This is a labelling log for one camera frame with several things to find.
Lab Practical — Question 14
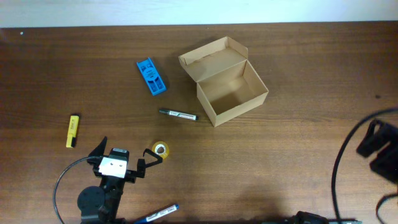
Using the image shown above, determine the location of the blue whiteboard duster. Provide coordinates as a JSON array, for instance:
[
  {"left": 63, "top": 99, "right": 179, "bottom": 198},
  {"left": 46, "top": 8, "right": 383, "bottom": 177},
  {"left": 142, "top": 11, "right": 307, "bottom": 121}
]
[{"left": 136, "top": 57, "right": 167, "bottom": 96}]

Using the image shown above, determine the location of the cardboard box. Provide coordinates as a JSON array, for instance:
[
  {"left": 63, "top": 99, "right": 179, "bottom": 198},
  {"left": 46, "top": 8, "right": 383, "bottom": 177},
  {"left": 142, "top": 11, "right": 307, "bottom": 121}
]
[{"left": 178, "top": 36, "right": 269, "bottom": 127}]

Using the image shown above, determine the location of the blue whiteboard marker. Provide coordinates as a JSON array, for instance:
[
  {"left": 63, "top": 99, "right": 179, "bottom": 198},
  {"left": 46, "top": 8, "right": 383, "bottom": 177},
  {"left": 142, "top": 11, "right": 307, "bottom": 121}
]
[{"left": 134, "top": 204, "right": 179, "bottom": 224}]

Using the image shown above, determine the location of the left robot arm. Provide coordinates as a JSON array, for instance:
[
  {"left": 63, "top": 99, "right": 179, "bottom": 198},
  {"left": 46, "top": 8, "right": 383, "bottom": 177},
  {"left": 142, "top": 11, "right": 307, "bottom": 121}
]
[{"left": 77, "top": 137, "right": 163, "bottom": 224}]

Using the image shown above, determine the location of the yellow highlighter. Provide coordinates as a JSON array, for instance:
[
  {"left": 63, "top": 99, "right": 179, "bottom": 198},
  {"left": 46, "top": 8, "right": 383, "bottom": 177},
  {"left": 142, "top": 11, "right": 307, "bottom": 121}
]
[{"left": 66, "top": 115, "right": 80, "bottom": 148}]

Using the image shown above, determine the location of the black whiteboard marker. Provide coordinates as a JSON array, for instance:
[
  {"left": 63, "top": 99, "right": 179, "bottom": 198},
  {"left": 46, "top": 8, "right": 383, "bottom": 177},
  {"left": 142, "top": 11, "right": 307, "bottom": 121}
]
[{"left": 159, "top": 109, "right": 198, "bottom": 121}]

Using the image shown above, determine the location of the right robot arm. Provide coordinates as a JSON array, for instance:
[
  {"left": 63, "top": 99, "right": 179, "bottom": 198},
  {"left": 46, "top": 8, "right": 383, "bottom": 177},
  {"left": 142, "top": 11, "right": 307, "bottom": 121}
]
[{"left": 283, "top": 119, "right": 397, "bottom": 224}]

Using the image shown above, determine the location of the right black cable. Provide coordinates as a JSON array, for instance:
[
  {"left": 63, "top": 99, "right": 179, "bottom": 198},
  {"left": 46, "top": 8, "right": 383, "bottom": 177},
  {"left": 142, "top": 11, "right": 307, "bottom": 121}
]
[{"left": 330, "top": 107, "right": 398, "bottom": 224}]

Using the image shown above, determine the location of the left black cable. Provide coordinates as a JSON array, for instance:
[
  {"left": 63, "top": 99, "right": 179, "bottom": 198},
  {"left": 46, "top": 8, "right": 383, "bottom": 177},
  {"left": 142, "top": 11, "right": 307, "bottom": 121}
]
[{"left": 52, "top": 156, "right": 102, "bottom": 224}]

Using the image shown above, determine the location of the yellow tape roll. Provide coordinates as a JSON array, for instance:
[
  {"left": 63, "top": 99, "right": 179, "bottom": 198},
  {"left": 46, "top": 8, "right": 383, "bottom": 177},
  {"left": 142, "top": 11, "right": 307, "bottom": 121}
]
[{"left": 151, "top": 141, "right": 170, "bottom": 159}]

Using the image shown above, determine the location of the black cable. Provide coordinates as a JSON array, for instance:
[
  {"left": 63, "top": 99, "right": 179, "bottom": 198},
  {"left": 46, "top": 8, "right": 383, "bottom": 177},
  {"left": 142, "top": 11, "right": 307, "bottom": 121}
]
[
  {"left": 52, "top": 156, "right": 102, "bottom": 224},
  {"left": 330, "top": 107, "right": 398, "bottom": 224}
]

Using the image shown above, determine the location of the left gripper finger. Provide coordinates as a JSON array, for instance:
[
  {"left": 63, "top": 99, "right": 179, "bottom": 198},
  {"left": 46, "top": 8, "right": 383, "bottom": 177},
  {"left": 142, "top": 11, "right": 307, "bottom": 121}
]
[
  {"left": 88, "top": 136, "right": 108, "bottom": 157},
  {"left": 142, "top": 148, "right": 164, "bottom": 169}
]

